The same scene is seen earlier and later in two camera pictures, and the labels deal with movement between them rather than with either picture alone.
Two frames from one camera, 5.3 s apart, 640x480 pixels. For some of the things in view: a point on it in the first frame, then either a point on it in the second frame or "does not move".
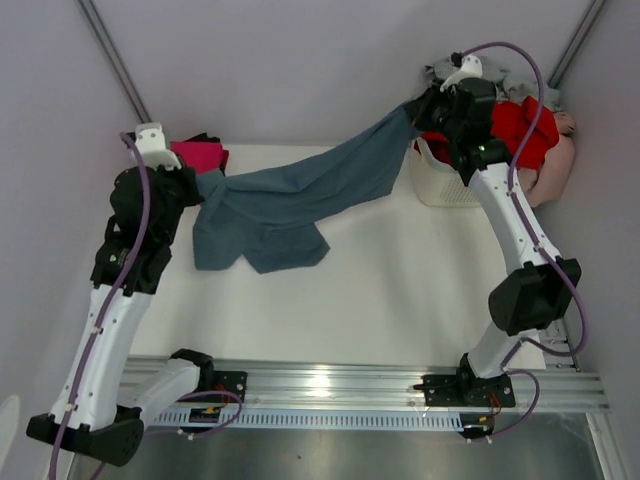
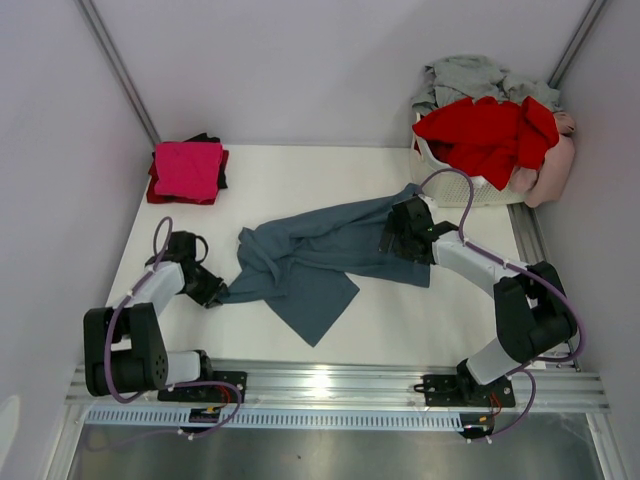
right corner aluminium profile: [581, 36] does not move
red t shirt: [512, 122] does not move
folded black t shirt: [202, 137] does not move
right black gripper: [431, 98] to [391, 228]
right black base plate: [466, 390] does not move
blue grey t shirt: [269, 215] to [308, 264]
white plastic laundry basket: [438, 185] does not move
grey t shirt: [510, 85] does not move
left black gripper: [186, 177] to [215, 286]
